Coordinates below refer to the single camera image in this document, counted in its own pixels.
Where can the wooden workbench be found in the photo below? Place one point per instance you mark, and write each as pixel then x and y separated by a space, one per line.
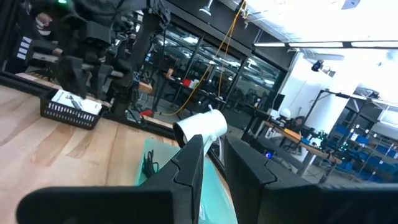
pixel 292 133

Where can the shelf with blue bins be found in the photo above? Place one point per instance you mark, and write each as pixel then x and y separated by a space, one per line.
pixel 373 149

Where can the black plastic basket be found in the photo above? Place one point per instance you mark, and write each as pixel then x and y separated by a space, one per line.
pixel 68 116

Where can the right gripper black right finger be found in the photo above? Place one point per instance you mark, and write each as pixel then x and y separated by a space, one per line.
pixel 255 186

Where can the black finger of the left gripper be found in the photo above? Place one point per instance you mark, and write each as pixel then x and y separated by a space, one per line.
pixel 122 84
pixel 73 76

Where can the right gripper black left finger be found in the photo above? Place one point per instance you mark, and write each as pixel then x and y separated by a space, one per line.
pixel 186 174

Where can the grey pendant lamp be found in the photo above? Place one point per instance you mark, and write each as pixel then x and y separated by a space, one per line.
pixel 206 10

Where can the white printed product box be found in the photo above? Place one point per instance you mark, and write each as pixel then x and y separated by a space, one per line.
pixel 91 107

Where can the white dome lamp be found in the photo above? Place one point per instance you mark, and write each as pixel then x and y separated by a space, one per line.
pixel 285 113

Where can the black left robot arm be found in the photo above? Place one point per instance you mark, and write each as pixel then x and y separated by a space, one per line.
pixel 40 45

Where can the black device with blue light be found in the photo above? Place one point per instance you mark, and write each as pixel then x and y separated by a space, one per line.
pixel 269 154

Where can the black ceiling camera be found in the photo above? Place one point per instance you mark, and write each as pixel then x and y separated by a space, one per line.
pixel 317 65

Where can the green translucent plastic bin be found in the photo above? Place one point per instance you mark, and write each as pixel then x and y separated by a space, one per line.
pixel 214 199

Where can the person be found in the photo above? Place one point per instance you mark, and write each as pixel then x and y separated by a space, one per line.
pixel 299 123

